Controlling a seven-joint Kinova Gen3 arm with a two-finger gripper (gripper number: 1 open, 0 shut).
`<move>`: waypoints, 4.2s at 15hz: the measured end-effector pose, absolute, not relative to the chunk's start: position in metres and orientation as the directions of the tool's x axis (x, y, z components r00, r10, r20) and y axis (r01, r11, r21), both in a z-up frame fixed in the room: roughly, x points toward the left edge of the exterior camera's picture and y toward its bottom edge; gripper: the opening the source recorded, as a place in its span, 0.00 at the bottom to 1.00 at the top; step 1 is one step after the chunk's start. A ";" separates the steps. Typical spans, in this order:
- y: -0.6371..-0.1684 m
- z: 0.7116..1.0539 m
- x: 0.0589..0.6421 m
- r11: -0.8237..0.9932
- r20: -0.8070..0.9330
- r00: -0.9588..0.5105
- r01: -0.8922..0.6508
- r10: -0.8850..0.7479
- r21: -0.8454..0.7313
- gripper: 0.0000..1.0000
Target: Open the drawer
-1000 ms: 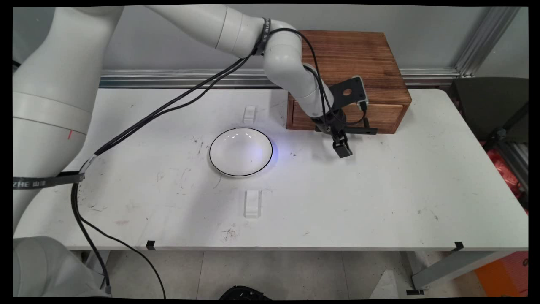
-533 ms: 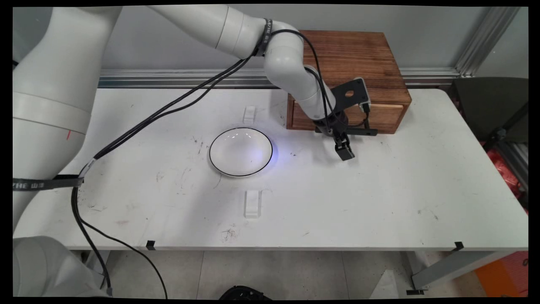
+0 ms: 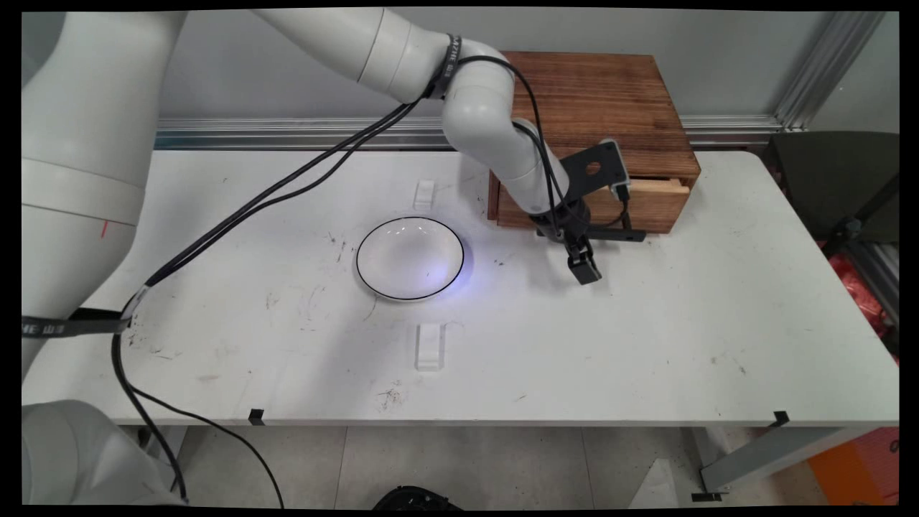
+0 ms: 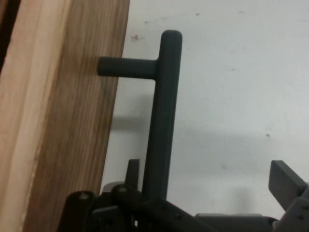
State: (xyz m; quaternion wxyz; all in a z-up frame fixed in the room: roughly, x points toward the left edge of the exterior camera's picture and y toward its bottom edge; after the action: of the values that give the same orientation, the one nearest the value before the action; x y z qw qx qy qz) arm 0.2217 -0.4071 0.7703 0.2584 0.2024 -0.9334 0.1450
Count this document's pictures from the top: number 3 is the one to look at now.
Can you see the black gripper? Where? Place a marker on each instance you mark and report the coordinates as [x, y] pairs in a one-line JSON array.
[[567, 219]]

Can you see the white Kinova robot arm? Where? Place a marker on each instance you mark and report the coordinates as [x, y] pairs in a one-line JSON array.
[[481, 115]]

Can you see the brown wooden drawer cabinet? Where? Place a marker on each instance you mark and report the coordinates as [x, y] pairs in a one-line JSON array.
[[610, 100]]

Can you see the white bowl with black rim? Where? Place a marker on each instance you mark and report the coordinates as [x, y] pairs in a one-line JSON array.
[[411, 258]]

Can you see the small white plastic block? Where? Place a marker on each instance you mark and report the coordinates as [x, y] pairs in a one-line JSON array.
[[424, 194]]

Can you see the long white plastic block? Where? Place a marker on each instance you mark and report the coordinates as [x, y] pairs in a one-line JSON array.
[[430, 346]]

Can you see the black table edge clip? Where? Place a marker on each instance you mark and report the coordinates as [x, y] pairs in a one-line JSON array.
[[780, 418], [256, 416]]

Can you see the grey metal table leg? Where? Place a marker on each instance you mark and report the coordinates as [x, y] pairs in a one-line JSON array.
[[768, 452]]

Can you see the red plastic bag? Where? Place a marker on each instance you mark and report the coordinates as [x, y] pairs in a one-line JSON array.
[[858, 291]]

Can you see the black object on floor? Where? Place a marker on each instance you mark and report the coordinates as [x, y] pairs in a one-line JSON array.
[[413, 499]]

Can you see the orange box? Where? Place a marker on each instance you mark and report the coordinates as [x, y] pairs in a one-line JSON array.
[[858, 467]]

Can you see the white table leg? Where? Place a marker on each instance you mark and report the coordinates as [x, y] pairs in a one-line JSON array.
[[169, 449]]

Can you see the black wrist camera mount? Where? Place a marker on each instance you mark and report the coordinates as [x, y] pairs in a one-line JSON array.
[[594, 169]]

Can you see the diagonal aluminium post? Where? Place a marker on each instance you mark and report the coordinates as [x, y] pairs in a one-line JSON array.
[[826, 72]]

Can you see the horizontal aluminium rail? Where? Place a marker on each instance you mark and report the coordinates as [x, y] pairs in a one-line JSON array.
[[287, 133]]

